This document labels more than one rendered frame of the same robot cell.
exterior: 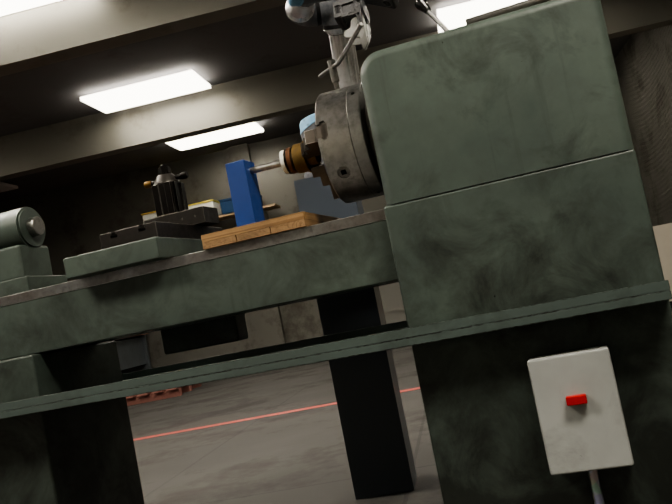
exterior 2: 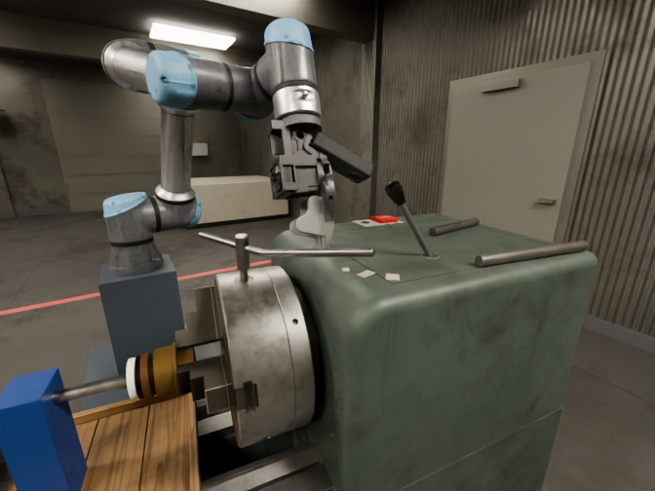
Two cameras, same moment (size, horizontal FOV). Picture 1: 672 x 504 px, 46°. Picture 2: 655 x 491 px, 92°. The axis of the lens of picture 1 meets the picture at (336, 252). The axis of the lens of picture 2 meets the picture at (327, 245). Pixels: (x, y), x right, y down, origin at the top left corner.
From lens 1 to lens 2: 1.89 m
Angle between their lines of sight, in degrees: 45
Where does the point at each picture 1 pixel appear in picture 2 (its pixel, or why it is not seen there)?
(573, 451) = not seen: outside the picture
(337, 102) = (272, 340)
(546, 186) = (503, 449)
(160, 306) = not seen: outside the picture
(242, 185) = (37, 442)
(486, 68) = (500, 335)
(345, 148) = (283, 419)
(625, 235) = (533, 473)
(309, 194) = (121, 299)
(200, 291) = not seen: outside the picture
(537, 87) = (530, 357)
